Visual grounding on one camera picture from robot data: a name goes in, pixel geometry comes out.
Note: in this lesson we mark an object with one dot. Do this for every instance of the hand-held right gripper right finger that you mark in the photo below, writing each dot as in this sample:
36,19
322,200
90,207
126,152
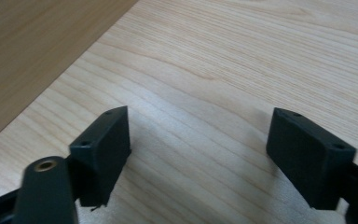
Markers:
310,161

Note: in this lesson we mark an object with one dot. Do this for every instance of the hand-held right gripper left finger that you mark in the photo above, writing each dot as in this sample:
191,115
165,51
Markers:
104,155

